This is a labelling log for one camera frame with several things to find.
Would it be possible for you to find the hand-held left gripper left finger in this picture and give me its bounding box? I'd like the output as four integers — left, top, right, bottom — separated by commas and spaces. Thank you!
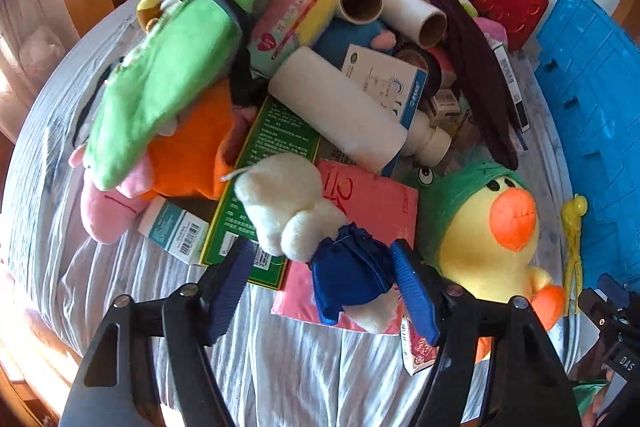
60, 237, 256, 427

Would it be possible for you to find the black tape roll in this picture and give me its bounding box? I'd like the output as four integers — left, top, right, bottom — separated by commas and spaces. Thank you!
394, 47, 445, 94

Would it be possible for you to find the dark maroon cloth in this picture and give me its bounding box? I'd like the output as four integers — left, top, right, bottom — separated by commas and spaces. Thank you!
419, 0, 522, 170

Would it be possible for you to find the blue plush toy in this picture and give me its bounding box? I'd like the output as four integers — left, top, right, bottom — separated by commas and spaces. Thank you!
314, 17, 398, 60

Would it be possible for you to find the small white medicine box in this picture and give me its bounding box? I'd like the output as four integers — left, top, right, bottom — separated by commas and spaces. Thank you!
430, 89, 463, 125

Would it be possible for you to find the pink packet with heart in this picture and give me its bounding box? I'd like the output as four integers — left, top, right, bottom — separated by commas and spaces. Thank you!
249, 0, 335, 78

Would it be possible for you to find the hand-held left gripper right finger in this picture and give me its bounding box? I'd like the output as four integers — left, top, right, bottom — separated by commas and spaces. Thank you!
390, 239, 583, 427

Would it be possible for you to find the green plush toy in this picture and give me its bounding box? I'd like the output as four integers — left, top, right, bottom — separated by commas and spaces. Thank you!
82, 0, 296, 190

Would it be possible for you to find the small pink white carton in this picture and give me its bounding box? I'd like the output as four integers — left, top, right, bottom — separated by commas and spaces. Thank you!
400, 314, 442, 377

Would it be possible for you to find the light blue tablecloth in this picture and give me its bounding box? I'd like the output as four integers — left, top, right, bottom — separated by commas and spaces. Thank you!
2, 0, 566, 413

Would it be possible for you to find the teal and white small box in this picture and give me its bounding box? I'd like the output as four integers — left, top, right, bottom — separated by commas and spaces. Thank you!
136, 196, 211, 267

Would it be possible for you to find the yellow duck plush green hat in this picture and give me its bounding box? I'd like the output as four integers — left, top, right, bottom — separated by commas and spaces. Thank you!
404, 159, 566, 363

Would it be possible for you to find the white plastic bottle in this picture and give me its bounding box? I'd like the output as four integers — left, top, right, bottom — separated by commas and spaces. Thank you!
267, 46, 410, 174

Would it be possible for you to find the yellow plastic toy figure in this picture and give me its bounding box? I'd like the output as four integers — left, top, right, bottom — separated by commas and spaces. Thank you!
560, 194, 590, 303

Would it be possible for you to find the beige curtain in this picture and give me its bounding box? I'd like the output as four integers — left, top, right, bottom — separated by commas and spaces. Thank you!
0, 0, 76, 132

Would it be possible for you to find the blue and white medicine box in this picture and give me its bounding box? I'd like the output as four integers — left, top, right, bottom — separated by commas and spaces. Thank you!
341, 43, 430, 132

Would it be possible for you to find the small white bottle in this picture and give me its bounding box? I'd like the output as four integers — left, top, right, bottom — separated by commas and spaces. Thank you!
400, 111, 452, 168

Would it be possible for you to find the black and white box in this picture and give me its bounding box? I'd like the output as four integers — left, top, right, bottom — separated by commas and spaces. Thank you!
492, 44, 532, 154

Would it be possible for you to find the blue plastic crate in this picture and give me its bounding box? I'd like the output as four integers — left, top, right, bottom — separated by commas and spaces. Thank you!
534, 0, 640, 290

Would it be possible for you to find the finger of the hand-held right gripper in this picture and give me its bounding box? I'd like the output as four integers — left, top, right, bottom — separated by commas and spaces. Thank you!
597, 273, 636, 308
577, 288, 621, 333

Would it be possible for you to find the orange and pink plush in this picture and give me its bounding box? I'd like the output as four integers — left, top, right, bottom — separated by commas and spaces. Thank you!
67, 79, 256, 245

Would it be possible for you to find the green cardboard box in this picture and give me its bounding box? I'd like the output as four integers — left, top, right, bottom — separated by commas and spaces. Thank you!
199, 96, 322, 290

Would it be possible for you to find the pink tissue pack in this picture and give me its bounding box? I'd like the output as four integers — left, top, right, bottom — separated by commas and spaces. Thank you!
270, 157, 420, 335

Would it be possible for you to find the white rabbit plush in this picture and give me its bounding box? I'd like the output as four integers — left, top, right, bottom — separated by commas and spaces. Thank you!
232, 152, 406, 335

